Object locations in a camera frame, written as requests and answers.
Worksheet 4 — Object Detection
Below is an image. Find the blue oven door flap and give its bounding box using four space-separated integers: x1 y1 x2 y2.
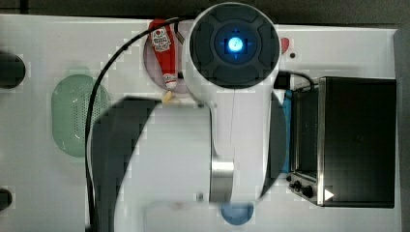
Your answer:
282 91 292 173

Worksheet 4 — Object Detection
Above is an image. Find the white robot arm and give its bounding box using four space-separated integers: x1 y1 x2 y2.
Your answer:
87 2 285 232

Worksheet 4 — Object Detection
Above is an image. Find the black toaster oven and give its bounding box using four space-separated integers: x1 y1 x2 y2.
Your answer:
286 76 396 209

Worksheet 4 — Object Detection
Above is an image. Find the grey round plate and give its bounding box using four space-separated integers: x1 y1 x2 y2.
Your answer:
143 33 189 95

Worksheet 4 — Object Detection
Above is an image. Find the red ketchup bottle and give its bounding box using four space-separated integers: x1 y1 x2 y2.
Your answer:
149 19 178 90

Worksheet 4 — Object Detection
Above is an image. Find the blue bowl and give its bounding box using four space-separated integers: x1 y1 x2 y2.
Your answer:
220 203 254 226

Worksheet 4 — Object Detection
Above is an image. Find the red strawberry toy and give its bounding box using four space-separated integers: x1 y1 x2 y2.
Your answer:
280 38 290 53

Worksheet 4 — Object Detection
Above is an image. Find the green perforated colander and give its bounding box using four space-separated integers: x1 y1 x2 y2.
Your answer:
51 74 95 158

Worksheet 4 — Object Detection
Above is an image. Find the black container top left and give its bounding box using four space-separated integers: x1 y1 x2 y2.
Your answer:
0 51 26 89

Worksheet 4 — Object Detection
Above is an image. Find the black container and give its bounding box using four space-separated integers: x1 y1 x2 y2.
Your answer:
0 188 13 211
0 51 26 89

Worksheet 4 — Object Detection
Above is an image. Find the black container lower left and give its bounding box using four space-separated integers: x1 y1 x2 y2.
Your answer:
0 188 13 211

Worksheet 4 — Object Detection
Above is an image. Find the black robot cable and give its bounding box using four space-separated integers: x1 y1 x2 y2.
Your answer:
84 16 191 232

